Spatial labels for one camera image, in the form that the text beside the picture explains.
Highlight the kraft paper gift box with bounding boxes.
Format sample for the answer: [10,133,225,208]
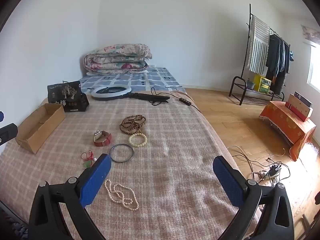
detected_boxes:
[287,94,313,118]

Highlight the beige plaid blanket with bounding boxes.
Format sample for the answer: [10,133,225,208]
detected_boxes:
[0,90,260,240]

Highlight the black ring light cable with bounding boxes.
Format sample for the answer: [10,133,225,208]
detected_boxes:
[151,87,203,113]

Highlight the white power strip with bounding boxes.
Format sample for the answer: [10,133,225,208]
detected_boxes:
[260,164,282,180]

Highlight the floral curtain valance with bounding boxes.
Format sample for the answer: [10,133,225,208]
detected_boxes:
[301,24,320,47]

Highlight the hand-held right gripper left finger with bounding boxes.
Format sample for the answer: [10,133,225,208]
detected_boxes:
[28,153,112,240]

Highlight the ring light with black stand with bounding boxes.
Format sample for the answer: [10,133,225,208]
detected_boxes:
[91,86,170,106]

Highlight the dark hanging clothes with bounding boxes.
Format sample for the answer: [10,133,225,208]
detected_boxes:
[265,34,290,95]

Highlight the black metal clothes rack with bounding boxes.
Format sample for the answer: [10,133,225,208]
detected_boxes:
[229,4,292,105]

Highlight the red string jade pendant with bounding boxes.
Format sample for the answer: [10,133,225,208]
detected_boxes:
[81,150,97,168]

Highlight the yellow plastic crate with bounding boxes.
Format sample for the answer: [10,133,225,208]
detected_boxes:
[254,74,272,94]

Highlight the brown cardboard box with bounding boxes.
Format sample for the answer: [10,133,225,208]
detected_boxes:
[15,103,66,154]

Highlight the orange cloth covered table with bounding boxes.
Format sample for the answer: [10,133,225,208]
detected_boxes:
[259,101,317,162]

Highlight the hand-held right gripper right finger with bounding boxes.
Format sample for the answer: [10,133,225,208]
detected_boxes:
[212,155,295,240]

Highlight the red strap wristwatch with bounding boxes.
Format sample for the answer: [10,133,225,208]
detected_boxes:
[93,130,112,147]

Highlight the floor cables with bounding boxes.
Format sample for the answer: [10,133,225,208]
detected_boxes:
[229,145,291,183]

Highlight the window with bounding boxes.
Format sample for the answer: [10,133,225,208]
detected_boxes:
[306,42,320,93]

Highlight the dark thin bangle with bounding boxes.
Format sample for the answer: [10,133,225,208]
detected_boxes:
[109,143,135,163]

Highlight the white pearl necklace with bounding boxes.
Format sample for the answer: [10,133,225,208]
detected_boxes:
[104,179,139,211]

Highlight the red flat box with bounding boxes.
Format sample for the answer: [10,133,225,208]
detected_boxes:
[285,102,309,122]

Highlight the cream bead bracelet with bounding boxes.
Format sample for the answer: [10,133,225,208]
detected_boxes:
[128,133,148,148]

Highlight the blue checked bedsheet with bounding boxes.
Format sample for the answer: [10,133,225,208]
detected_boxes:
[79,67,187,95]

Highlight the black snack bag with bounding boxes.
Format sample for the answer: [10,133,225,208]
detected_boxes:
[47,81,90,113]

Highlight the brown wooden bead necklace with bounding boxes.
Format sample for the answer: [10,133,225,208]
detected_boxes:
[119,114,147,135]

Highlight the dark blue flat box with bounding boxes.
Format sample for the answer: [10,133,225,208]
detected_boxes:
[294,91,313,108]

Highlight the striped grey towel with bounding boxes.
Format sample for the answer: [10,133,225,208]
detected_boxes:
[248,15,270,73]

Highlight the dark patterned mat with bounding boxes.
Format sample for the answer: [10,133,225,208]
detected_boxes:
[0,217,28,240]

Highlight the folded floral quilt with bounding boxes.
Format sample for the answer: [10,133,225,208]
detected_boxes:
[83,44,153,74]

